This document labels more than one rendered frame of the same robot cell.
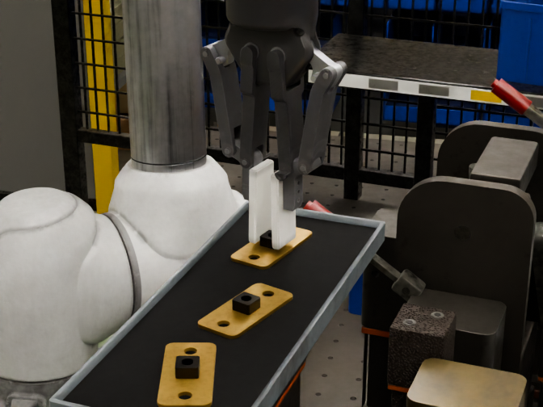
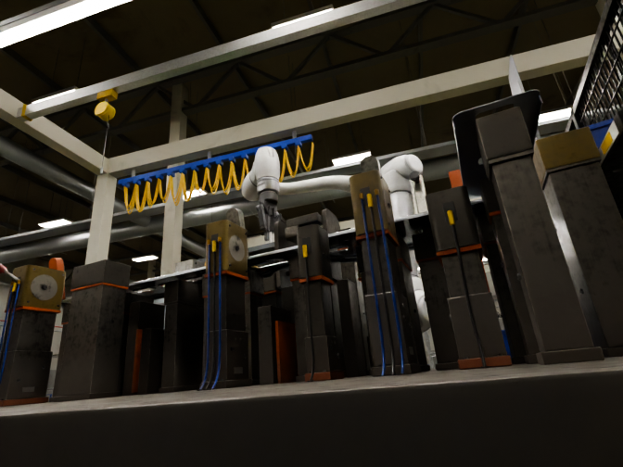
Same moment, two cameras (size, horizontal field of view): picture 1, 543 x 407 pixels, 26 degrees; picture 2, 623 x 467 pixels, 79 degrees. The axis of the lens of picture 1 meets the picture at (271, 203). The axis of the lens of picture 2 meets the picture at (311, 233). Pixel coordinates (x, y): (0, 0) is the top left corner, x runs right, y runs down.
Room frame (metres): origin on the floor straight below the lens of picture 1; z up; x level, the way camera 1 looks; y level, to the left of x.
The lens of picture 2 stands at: (1.14, -1.36, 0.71)
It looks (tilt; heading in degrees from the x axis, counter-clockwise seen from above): 21 degrees up; 92
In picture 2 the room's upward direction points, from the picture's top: 5 degrees counter-clockwise
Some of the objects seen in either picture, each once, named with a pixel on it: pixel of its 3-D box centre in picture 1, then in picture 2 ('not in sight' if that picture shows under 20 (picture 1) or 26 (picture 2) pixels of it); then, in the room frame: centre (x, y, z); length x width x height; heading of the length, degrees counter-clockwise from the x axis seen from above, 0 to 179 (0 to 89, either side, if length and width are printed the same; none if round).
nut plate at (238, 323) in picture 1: (246, 304); not in sight; (0.82, 0.02, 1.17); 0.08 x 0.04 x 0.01; 145
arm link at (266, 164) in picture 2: not in sight; (265, 167); (0.93, 0.01, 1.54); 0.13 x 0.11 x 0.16; 121
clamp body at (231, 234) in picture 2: not in sight; (222, 301); (0.92, -0.57, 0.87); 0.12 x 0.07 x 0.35; 69
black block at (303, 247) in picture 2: not in sight; (315, 300); (1.12, -0.64, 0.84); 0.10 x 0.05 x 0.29; 69
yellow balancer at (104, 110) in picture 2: not in sight; (102, 132); (-0.69, 1.32, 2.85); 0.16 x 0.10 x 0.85; 168
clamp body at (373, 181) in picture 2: not in sight; (380, 269); (1.23, -0.72, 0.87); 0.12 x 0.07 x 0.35; 69
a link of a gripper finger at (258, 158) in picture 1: (243, 169); not in sight; (0.95, 0.02, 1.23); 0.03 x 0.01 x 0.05; 58
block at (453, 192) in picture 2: not in sight; (464, 276); (1.36, -0.75, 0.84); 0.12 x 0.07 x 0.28; 69
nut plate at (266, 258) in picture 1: (271, 241); not in sight; (0.94, 0.00, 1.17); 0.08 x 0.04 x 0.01; 148
